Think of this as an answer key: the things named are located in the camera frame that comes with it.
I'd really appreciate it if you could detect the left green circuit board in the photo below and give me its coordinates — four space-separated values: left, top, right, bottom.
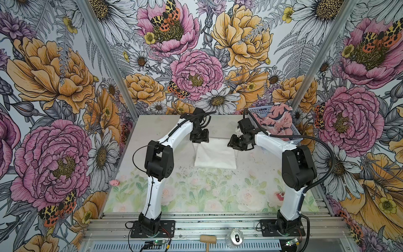
142 240 171 249

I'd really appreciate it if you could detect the right green circuit board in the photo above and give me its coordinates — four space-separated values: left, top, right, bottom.
285 238 300 246

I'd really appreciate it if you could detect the aluminium front rail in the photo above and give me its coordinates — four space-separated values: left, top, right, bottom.
83 212 352 242

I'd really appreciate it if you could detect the wooden mallet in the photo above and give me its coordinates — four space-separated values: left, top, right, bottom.
199 235 217 252

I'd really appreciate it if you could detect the white printed t-shirt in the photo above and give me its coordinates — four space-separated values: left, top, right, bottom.
193 138 237 170

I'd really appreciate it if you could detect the green circuit board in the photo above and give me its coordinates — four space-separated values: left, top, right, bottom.
142 240 171 249
285 238 300 246

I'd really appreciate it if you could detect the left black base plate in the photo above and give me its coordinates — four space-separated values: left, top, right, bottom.
129 220 176 238

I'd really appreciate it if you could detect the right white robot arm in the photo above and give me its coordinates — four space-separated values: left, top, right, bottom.
228 118 317 235

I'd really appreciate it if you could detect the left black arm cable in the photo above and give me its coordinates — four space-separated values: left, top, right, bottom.
125 110 216 252

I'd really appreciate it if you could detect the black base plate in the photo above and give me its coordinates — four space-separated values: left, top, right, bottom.
129 220 176 238
257 218 306 237

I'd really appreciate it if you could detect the pink patterned garment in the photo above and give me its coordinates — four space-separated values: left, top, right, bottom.
253 103 293 135

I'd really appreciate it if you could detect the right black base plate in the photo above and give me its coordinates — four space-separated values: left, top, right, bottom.
257 218 306 237

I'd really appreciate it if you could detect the right black corrugated cable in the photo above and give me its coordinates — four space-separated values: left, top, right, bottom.
242 108 335 252

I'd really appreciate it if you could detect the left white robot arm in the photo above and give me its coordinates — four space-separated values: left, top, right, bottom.
138 108 215 236

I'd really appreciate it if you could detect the blue plastic laundry basket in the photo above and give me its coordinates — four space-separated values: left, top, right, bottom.
248 105 302 146

